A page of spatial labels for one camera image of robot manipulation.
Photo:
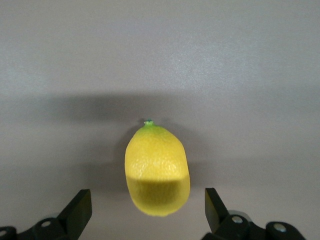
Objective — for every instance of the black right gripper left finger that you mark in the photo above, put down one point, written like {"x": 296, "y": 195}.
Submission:
{"x": 72, "y": 217}

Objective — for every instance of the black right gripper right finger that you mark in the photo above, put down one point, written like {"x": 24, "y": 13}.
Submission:
{"x": 225, "y": 225}

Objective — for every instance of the yellow lemon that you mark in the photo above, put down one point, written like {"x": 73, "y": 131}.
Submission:
{"x": 155, "y": 162}

